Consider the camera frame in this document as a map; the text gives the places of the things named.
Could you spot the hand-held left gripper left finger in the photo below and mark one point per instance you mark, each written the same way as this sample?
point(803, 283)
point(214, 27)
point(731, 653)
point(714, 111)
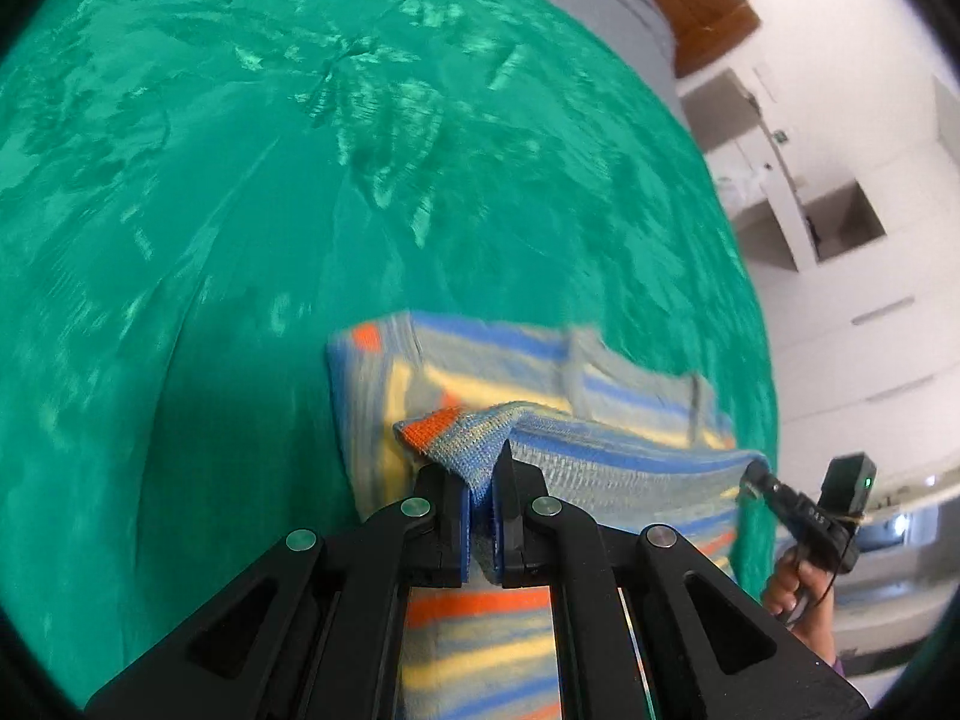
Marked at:
point(463, 532)

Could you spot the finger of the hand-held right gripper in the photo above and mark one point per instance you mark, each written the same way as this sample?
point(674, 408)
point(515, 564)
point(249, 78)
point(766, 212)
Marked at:
point(765, 481)

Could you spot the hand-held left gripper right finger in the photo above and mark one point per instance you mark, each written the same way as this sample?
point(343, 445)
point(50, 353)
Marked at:
point(501, 525)

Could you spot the striped knit sweater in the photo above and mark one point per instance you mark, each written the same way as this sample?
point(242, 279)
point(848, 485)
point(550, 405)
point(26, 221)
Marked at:
point(600, 450)

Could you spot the person's right forearm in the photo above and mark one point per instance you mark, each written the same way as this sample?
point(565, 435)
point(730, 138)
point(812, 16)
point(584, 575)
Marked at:
point(823, 637)

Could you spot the person's right hand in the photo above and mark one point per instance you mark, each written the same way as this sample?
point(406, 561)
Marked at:
point(791, 585)

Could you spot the white wardrobe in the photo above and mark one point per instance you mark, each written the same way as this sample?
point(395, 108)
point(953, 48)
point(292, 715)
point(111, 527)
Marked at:
point(862, 360)

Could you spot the white desk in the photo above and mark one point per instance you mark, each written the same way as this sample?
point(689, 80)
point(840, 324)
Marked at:
point(780, 195)

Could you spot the green patterned blanket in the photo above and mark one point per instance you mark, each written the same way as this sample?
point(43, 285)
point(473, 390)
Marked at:
point(225, 240)

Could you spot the wooden headboard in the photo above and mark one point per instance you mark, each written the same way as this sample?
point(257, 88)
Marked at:
point(690, 7)

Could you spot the grey quilted bed cover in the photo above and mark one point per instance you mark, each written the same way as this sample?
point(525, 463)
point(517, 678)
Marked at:
point(600, 7)

